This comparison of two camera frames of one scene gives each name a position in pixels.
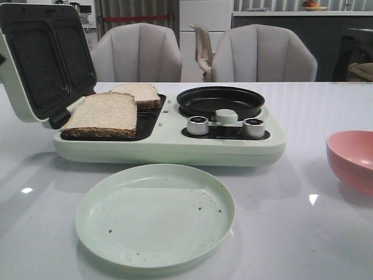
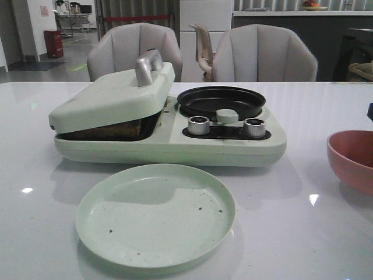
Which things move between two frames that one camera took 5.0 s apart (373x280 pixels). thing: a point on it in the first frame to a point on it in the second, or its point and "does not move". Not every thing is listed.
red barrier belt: (122, 18) does not move
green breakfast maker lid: (46, 67) to (140, 90)
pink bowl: (350, 153) does not move
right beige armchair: (257, 53) does not move
